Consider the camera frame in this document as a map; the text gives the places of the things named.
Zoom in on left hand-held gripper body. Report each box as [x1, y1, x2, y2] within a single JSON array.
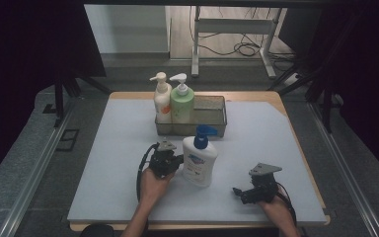
[[148, 139, 180, 179]]

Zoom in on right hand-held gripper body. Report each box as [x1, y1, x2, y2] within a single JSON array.
[[248, 162, 283, 203]]

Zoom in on white bottle with blue pump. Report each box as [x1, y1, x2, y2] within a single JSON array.
[[181, 123, 219, 189]]

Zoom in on metal mesh basket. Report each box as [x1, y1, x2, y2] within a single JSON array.
[[154, 95, 228, 139]]

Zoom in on green bottle with white pump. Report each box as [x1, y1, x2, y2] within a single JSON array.
[[169, 72, 195, 124]]

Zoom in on cream pump bottle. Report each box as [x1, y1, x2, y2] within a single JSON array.
[[149, 71, 174, 124]]

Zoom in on person's right hand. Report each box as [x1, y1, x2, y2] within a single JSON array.
[[257, 196, 293, 226]]

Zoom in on person's left hand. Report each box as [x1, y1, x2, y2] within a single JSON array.
[[139, 167, 176, 207]]

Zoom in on wooden table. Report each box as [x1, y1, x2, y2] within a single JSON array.
[[68, 91, 332, 233]]

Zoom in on dark rounded object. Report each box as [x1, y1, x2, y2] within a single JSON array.
[[79, 222, 115, 237]]

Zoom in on black floor plate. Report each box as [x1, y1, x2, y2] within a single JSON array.
[[55, 128, 81, 153]]

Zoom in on black metal stand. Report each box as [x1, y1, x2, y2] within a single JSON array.
[[265, 62, 335, 134], [52, 73, 113, 128]]

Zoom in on white power strip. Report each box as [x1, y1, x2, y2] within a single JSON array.
[[283, 72, 303, 88]]

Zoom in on dark curtain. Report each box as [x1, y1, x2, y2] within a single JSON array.
[[304, 0, 379, 187], [0, 0, 108, 192]]

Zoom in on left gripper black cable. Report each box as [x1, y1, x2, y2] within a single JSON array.
[[135, 142, 160, 202]]

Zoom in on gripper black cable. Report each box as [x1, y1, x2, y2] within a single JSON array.
[[275, 182, 298, 229], [135, 142, 160, 202]]

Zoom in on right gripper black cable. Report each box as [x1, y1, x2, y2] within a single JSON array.
[[275, 182, 298, 229]]

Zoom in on aluminium rail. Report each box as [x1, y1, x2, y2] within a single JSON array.
[[308, 101, 379, 237], [0, 98, 77, 237]]

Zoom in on black cables on floor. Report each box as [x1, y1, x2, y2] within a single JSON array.
[[195, 5, 298, 72]]

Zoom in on white wall panel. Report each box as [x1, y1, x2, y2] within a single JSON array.
[[84, 3, 172, 55]]

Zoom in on white metal desk frame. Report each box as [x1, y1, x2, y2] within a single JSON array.
[[190, 5, 283, 80]]

